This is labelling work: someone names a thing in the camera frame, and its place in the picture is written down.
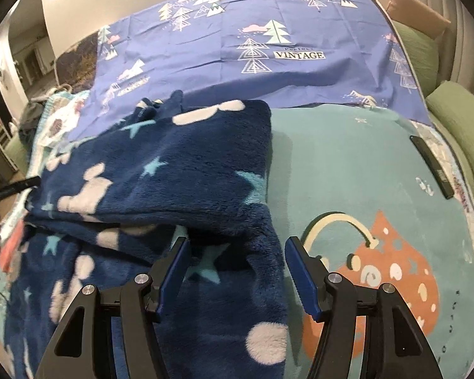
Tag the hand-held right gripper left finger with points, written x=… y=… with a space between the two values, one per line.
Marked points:
x=174 y=271

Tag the teal blanket with orange print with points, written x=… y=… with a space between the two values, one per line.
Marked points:
x=339 y=173

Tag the quilted mattress pad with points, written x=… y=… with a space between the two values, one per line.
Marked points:
x=464 y=205

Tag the black phone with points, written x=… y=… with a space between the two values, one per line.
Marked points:
x=432 y=166

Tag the dark printed mat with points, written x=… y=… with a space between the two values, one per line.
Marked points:
x=77 y=61

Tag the blue tree print sheet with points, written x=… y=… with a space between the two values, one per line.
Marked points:
x=221 y=67

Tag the coral pink cloth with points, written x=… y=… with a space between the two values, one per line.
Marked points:
x=12 y=244

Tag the tan pillow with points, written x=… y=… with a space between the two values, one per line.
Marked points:
x=412 y=8

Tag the white patterned cloth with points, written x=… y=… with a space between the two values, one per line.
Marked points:
x=59 y=118

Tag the green pillow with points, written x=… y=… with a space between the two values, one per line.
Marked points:
x=462 y=126
x=416 y=55

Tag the navy fleece garment with stars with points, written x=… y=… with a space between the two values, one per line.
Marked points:
x=162 y=173

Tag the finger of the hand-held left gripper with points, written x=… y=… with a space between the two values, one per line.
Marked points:
x=15 y=186

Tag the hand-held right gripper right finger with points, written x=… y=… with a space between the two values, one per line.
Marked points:
x=300 y=272

